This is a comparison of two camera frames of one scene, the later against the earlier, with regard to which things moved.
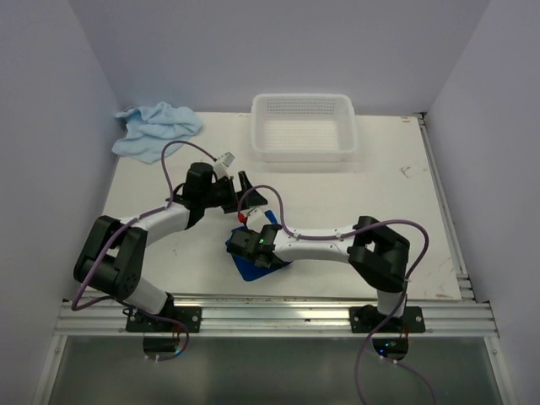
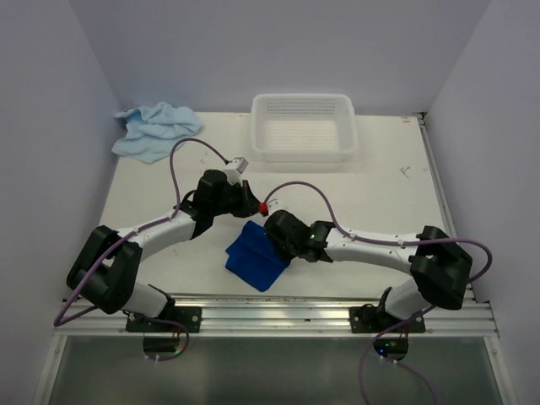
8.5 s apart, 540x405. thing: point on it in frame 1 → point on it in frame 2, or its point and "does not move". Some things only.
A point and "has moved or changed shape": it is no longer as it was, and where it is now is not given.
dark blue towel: [247, 267] has moved or changed shape
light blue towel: [149, 127] does not move
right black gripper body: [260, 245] → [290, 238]
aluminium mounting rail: [279, 316] does not move
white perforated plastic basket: [303, 127] does not move
